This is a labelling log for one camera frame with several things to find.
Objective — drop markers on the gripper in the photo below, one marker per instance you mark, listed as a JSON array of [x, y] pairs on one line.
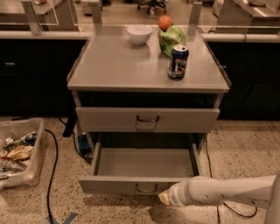
[[180, 192]]

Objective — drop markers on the grey drawer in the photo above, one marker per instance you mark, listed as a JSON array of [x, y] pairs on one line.
[[139, 170], [165, 120]]

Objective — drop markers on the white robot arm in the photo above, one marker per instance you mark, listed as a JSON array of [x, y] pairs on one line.
[[263, 192]]

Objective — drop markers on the grey metal drawer cabinet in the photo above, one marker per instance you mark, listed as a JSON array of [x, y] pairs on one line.
[[114, 73]]

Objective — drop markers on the blue power box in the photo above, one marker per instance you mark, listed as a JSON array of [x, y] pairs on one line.
[[83, 144]]

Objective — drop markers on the blue soda can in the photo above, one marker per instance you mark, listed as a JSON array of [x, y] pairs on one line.
[[179, 57]]

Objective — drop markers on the crumpled snack bags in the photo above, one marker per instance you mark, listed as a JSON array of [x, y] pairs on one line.
[[15, 152]]

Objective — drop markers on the green chip bag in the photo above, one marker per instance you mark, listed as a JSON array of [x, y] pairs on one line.
[[169, 38]]

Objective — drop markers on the white ceramic bowl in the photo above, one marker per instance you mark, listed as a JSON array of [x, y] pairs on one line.
[[139, 34]]

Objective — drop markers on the clear plastic bin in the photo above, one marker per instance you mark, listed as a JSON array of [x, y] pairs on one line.
[[16, 129]]

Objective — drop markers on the orange fruit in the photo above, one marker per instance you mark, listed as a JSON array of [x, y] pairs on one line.
[[164, 22]]

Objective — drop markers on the black office chair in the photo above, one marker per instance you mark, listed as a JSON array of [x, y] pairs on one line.
[[152, 4]]

